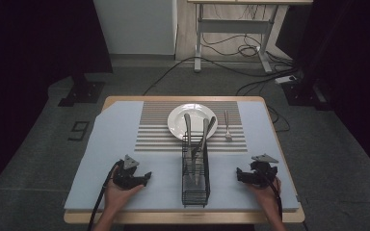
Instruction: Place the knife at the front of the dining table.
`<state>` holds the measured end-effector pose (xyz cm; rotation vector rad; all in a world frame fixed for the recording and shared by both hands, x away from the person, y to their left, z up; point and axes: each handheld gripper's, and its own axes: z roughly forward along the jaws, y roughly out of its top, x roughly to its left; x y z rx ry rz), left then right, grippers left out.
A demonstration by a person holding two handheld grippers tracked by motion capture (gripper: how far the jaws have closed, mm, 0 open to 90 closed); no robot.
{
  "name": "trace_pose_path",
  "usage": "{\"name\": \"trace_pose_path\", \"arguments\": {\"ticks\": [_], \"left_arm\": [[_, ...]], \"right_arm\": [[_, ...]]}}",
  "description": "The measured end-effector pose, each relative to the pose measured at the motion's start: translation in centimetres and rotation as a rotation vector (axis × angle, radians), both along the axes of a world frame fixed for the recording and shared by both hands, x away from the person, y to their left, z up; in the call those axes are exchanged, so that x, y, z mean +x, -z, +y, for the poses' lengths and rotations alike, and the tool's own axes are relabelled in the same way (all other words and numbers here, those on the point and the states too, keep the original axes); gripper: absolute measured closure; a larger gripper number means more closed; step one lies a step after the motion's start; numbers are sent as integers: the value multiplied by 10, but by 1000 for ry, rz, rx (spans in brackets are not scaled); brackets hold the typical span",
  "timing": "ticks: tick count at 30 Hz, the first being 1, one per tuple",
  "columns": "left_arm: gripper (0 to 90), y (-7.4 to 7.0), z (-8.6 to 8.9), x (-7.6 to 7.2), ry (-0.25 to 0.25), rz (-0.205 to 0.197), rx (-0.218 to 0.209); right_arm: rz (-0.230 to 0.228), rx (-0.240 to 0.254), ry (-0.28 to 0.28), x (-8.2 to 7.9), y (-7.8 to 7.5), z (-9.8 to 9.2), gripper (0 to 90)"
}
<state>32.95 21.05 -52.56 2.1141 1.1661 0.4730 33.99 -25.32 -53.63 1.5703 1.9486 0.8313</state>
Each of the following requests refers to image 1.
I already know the dark curtain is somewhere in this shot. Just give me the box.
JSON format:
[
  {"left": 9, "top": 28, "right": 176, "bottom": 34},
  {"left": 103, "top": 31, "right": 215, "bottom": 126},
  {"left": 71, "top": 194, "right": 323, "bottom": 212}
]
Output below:
[
  {"left": 276, "top": 0, "right": 370, "bottom": 184},
  {"left": 0, "top": 0, "right": 114, "bottom": 203}
]

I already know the dark-handled cutlery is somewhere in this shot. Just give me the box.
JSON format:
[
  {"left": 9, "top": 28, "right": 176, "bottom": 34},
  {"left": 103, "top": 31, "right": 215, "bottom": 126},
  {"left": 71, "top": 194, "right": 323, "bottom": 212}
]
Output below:
[{"left": 190, "top": 115, "right": 218, "bottom": 162}]

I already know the tangle of black cables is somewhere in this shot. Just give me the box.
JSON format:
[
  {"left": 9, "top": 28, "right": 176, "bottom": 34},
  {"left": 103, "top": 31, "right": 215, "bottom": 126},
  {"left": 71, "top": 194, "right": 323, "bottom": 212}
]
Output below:
[{"left": 200, "top": 32, "right": 301, "bottom": 97}]

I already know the silver cutlery with straight handle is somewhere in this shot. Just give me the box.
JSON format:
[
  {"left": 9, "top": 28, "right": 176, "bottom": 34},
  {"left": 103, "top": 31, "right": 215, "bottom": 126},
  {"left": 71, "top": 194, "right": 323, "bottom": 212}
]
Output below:
[{"left": 194, "top": 117, "right": 211, "bottom": 187}]

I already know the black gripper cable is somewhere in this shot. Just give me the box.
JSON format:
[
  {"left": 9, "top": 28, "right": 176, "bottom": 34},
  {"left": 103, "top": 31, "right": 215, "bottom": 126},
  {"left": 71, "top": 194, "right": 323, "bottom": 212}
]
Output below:
[
  {"left": 260, "top": 169, "right": 284, "bottom": 223},
  {"left": 87, "top": 159, "right": 123, "bottom": 231}
]

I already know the white power strip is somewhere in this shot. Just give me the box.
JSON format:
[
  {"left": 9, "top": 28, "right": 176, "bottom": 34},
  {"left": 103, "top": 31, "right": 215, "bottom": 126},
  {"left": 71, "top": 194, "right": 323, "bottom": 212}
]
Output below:
[{"left": 274, "top": 74, "right": 299, "bottom": 86}]

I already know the light blue foam board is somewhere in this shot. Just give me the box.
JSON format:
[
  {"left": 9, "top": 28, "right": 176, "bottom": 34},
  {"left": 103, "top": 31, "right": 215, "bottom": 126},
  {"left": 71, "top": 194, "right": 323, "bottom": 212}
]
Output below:
[{"left": 64, "top": 100, "right": 300, "bottom": 213}]

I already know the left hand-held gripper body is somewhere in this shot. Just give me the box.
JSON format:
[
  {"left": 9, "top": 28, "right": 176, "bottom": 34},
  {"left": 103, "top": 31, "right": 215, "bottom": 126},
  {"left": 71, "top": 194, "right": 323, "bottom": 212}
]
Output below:
[{"left": 112, "top": 154, "right": 145, "bottom": 191}]

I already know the striped placemat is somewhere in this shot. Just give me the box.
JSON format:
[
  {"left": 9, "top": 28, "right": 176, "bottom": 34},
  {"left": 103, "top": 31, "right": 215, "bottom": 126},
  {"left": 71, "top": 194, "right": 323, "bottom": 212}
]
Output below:
[{"left": 133, "top": 100, "right": 249, "bottom": 154}]

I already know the black wire cutlery rack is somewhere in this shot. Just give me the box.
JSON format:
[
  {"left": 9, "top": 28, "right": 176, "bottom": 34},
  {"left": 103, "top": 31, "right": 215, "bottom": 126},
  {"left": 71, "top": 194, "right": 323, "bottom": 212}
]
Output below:
[{"left": 181, "top": 134, "right": 212, "bottom": 208}]

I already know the silver cutlery with curved handle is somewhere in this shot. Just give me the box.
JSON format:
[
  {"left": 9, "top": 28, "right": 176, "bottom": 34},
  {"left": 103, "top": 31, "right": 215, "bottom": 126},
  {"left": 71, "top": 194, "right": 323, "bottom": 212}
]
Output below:
[{"left": 183, "top": 112, "right": 195, "bottom": 181}]

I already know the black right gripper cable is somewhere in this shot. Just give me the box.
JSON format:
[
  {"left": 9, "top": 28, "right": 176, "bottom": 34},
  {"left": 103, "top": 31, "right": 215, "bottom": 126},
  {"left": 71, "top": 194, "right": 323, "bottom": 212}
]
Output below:
[{"left": 260, "top": 169, "right": 284, "bottom": 223}]

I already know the person's right hand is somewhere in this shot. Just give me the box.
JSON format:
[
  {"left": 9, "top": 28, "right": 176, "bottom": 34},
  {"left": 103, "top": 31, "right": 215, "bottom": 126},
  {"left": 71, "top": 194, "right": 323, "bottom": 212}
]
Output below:
[{"left": 247, "top": 177, "right": 282, "bottom": 211}]

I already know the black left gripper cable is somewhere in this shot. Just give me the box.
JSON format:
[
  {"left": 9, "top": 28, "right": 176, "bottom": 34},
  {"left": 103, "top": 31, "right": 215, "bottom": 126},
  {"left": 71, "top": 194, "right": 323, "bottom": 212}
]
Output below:
[{"left": 87, "top": 159, "right": 123, "bottom": 231}]

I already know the white cabinet panel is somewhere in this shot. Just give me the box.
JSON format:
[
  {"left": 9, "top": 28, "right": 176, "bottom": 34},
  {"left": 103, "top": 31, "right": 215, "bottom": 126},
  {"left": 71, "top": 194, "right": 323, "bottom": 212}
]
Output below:
[{"left": 92, "top": 0, "right": 178, "bottom": 56}]

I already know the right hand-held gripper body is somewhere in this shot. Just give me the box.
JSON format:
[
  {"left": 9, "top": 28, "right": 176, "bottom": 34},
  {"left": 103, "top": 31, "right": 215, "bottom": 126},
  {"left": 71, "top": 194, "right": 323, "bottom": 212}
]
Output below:
[{"left": 244, "top": 153, "right": 279, "bottom": 189}]

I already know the silver fork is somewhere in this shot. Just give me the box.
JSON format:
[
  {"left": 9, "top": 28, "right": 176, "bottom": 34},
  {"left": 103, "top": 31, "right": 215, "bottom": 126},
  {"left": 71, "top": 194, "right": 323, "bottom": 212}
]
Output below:
[{"left": 223, "top": 109, "right": 234, "bottom": 142}]

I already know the white round plate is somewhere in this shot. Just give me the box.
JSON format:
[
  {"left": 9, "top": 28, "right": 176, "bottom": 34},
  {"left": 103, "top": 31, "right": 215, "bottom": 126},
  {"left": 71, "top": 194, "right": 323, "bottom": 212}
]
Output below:
[{"left": 167, "top": 102, "right": 219, "bottom": 141}]

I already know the black stand base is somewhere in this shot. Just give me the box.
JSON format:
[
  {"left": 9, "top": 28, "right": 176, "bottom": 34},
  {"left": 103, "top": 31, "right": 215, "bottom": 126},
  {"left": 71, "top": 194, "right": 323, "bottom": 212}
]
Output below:
[
  {"left": 281, "top": 78, "right": 332, "bottom": 112},
  {"left": 57, "top": 74, "right": 107, "bottom": 108}
]

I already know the person's left hand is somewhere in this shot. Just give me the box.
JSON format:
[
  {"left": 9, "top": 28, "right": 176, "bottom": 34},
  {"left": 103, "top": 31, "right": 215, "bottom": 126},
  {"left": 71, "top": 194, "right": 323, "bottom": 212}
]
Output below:
[{"left": 103, "top": 166, "right": 145, "bottom": 212}]

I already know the black floor cable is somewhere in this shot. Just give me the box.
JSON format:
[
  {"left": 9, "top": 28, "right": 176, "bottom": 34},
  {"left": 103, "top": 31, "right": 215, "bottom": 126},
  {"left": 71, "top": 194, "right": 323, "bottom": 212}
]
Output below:
[
  {"left": 142, "top": 55, "right": 197, "bottom": 96},
  {"left": 265, "top": 105, "right": 292, "bottom": 134}
]

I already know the white desk with metal legs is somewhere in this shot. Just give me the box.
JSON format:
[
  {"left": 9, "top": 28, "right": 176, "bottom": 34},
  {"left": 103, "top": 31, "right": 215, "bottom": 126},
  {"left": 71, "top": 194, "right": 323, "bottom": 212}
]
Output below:
[{"left": 187, "top": 0, "right": 314, "bottom": 74}]

